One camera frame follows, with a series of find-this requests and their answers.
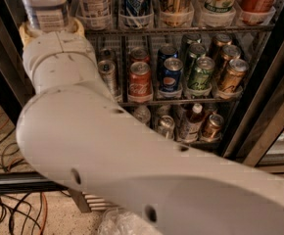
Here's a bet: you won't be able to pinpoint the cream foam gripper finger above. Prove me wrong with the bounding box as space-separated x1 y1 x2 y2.
19 22 38 47
67 17 84 36

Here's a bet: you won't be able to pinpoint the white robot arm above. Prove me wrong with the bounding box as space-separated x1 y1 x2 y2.
16 30 284 235

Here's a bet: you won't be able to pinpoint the silver label bottle top shelf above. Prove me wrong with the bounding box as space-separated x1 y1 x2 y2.
79 0 112 30

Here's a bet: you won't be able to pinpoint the left glass fridge door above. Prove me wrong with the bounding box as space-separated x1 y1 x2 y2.
0 0 68 194

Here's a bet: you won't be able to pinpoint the glass fridge door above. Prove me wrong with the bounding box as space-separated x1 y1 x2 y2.
220 23 284 181
0 0 68 194

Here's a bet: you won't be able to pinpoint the water bottle bottom shelf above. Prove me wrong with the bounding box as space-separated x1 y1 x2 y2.
133 105 151 126

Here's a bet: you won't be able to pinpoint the silver can bottom shelf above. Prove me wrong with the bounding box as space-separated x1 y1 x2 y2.
157 116 175 139

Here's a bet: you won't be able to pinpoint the tea bottle white cap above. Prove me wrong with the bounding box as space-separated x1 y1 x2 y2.
179 103 204 143

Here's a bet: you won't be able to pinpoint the copper can bottom shelf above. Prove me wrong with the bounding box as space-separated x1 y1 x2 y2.
202 114 224 138

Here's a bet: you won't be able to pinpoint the right glass fridge door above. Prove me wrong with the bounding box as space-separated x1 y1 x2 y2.
220 23 284 181

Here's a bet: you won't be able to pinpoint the rear silver can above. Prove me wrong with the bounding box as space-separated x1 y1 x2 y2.
99 48 117 62

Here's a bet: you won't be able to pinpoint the front silver can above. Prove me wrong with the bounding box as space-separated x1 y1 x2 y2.
98 60 118 97

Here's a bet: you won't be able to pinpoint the blue white tall can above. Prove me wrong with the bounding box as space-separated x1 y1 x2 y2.
123 0 151 28

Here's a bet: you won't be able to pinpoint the rear red cola can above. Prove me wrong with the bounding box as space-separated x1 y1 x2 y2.
129 47 150 64

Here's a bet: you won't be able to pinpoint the red cola can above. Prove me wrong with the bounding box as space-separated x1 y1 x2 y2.
129 47 150 64
129 62 151 97

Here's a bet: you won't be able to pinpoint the front red cola can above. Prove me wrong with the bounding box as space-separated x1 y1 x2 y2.
129 62 151 97

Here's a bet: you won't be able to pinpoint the rear blue pepsi can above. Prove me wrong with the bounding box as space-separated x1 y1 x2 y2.
157 44 178 78

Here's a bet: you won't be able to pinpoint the blue pepsi can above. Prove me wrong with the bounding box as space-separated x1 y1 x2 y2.
157 44 178 78
160 58 183 92

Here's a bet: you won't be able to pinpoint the brown striped tall can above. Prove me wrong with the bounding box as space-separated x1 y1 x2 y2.
159 0 191 27

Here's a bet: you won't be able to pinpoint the front blue pepsi can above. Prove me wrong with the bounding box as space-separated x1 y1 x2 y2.
160 58 183 92

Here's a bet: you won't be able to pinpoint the rear green soda can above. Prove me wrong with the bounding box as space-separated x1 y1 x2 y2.
179 33 202 59

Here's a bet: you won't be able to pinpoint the green soda can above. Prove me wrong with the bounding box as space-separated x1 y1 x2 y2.
184 43 207 79
179 33 202 59
187 56 214 90

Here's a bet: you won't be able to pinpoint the middle green soda can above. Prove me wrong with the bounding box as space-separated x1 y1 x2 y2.
184 43 207 79

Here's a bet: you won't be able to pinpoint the front green soda can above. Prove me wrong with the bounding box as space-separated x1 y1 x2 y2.
187 56 214 90

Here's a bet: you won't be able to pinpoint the rear gold can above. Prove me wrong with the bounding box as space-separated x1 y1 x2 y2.
209 33 232 60

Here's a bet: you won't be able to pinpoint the gold can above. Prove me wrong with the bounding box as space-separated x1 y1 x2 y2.
209 33 232 60
217 59 249 93
214 44 241 76

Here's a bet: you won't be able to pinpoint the middle gold can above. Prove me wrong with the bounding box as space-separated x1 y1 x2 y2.
214 44 241 76

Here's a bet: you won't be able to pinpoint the front gold can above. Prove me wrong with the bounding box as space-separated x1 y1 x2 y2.
217 59 249 93

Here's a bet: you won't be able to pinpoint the orange tall can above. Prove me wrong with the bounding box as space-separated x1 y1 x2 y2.
241 0 274 25

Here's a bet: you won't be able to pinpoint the clear plastic bag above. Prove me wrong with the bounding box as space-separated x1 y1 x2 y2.
97 208 162 235

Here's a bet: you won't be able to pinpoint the orange cable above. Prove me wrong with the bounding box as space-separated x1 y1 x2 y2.
0 111 48 235

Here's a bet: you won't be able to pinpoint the black cables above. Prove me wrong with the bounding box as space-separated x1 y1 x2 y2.
0 127 71 235

